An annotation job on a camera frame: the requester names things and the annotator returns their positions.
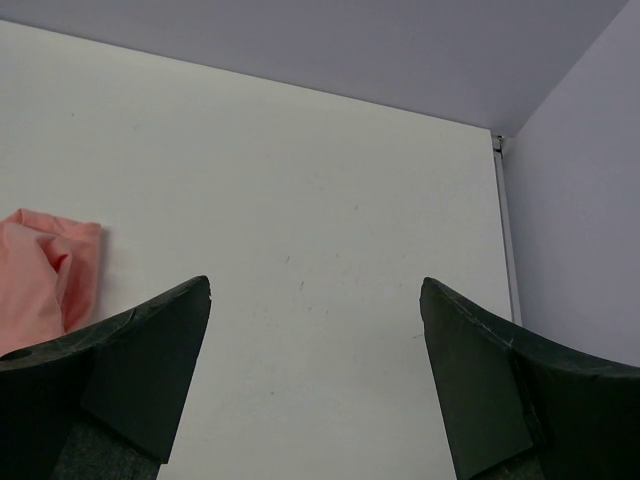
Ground pink t shirt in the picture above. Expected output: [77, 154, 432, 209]
[1, 209, 103, 355]

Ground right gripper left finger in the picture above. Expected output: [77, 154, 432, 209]
[1, 276, 211, 479]

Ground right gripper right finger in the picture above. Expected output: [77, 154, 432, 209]
[420, 277, 639, 479]

